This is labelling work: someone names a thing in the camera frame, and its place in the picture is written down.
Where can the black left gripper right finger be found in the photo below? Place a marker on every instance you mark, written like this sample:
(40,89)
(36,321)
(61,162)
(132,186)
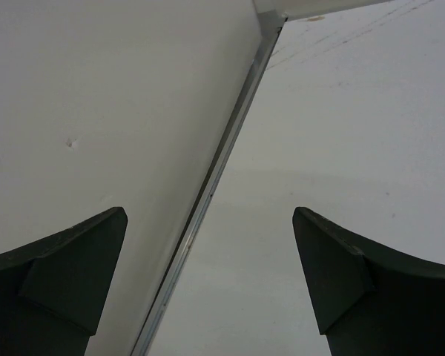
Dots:
(369,299)

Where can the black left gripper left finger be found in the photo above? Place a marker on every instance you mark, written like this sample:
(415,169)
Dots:
(53,290)

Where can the aluminium left edge rail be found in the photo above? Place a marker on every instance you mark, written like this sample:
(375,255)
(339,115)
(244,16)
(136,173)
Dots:
(271,24)

